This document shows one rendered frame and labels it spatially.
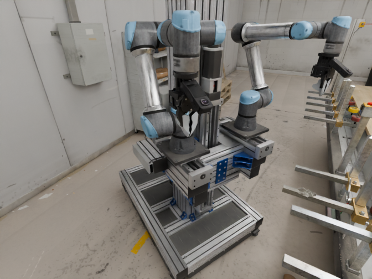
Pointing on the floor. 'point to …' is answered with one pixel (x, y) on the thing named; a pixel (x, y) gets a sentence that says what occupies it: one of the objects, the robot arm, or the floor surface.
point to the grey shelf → (138, 107)
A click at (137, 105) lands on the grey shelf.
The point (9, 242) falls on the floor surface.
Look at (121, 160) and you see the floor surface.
